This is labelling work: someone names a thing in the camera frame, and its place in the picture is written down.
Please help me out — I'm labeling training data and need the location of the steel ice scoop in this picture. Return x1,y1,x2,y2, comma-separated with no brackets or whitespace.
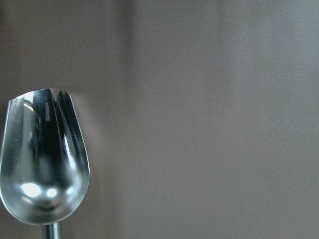
0,88,90,239

